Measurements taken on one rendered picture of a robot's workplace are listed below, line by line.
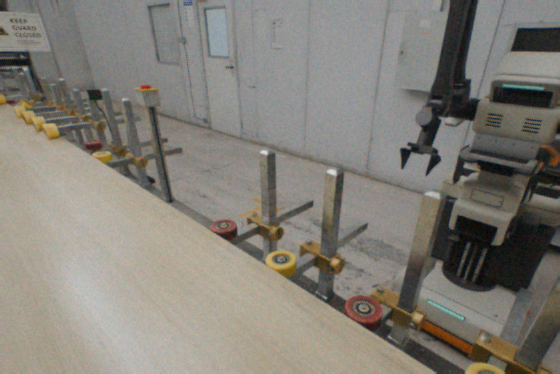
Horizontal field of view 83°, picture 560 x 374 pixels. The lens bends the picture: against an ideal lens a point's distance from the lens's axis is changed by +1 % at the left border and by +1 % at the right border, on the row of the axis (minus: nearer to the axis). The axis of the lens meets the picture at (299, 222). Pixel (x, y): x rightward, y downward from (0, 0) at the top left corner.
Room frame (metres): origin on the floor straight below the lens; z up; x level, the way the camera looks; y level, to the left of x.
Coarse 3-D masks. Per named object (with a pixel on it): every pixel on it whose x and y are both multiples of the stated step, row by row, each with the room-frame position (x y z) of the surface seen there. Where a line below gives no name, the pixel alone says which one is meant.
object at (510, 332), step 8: (520, 288) 0.64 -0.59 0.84; (520, 296) 0.61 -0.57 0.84; (528, 296) 0.61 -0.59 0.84; (520, 304) 0.58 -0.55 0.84; (528, 304) 0.58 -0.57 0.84; (512, 312) 0.55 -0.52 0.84; (520, 312) 0.55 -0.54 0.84; (512, 320) 0.53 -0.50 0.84; (520, 320) 0.53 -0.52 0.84; (504, 328) 0.50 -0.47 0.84; (512, 328) 0.50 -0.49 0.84; (504, 336) 0.48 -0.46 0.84; (512, 336) 0.48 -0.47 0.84; (512, 344) 0.46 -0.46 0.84; (496, 360) 0.42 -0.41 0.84; (504, 368) 0.40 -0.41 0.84
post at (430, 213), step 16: (432, 192) 0.58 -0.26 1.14; (432, 208) 0.56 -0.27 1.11; (416, 224) 0.58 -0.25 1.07; (432, 224) 0.56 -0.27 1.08; (416, 240) 0.57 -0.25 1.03; (432, 240) 0.57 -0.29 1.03; (416, 256) 0.57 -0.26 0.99; (416, 272) 0.56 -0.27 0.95; (416, 288) 0.56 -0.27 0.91; (400, 304) 0.57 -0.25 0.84; (416, 304) 0.58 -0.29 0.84; (400, 336) 0.56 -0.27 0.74
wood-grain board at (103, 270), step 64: (0, 128) 1.96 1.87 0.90; (0, 192) 1.03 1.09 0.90; (64, 192) 1.05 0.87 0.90; (128, 192) 1.06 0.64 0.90; (0, 256) 0.65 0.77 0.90; (64, 256) 0.66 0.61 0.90; (128, 256) 0.66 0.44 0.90; (192, 256) 0.67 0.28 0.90; (0, 320) 0.44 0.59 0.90; (64, 320) 0.44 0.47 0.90; (128, 320) 0.45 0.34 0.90; (192, 320) 0.45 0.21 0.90; (256, 320) 0.46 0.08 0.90; (320, 320) 0.46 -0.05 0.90
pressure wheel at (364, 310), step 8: (352, 296) 0.53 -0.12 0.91; (360, 296) 0.53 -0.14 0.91; (368, 296) 0.53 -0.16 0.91; (352, 304) 0.50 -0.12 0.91; (360, 304) 0.51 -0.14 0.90; (368, 304) 0.51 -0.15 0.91; (376, 304) 0.50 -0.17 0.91; (344, 312) 0.49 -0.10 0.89; (352, 312) 0.48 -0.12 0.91; (360, 312) 0.48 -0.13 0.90; (368, 312) 0.48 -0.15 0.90; (376, 312) 0.48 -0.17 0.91; (352, 320) 0.46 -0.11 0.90; (360, 320) 0.46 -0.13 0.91; (368, 320) 0.46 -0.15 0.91; (376, 320) 0.46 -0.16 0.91; (368, 328) 0.45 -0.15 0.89; (376, 328) 0.46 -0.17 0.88
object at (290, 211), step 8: (304, 200) 1.12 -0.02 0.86; (312, 200) 1.12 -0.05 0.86; (288, 208) 1.05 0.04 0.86; (296, 208) 1.05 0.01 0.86; (304, 208) 1.09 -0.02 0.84; (280, 216) 0.99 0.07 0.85; (288, 216) 1.02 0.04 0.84; (240, 232) 0.87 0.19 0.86; (248, 232) 0.88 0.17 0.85; (256, 232) 0.90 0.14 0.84; (232, 240) 0.83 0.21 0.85; (240, 240) 0.85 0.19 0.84
